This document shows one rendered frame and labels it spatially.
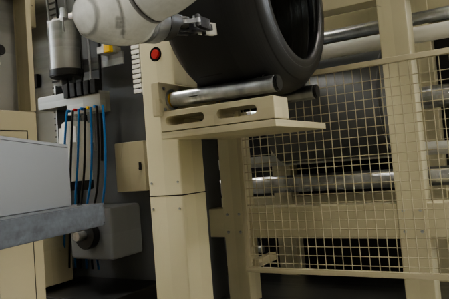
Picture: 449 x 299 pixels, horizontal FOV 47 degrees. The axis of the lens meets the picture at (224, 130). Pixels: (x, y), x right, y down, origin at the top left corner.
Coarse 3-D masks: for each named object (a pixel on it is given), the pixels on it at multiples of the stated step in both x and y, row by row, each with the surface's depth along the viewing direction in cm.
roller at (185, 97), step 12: (228, 84) 139; (240, 84) 137; (252, 84) 135; (264, 84) 133; (276, 84) 132; (168, 96) 149; (180, 96) 146; (192, 96) 144; (204, 96) 142; (216, 96) 141; (228, 96) 139; (240, 96) 138
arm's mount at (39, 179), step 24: (0, 144) 77; (24, 144) 81; (48, 144) 87; (0, 168) 76; (24, 168) 81; (48, 168) 86; (0, 192) 76; (24, 192) 80; (48, 192) 85; (0, 216) 75
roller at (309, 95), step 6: (300, 90) 158; (306, 90) 157; (312, 90) 156; (318, 90) 158; (282, 96) 161; (288, 96) 160; (294, 96) 159; (300, 96) 158; (306, 96) 157; (312, 96) 156; (318, 96) 157; (222, 102) 172; (288, 102) 162
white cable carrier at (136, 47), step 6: (132, 48) 167; (138, 48) 166; (132, 54) 167; (138, 54) 166; (138, 60) 166; (132, 66) 167; (138, 66) 166; (132, 72) 167; (138, 72) 166; (138, 78) 167; (138, 84) 166; (138, 90) 165
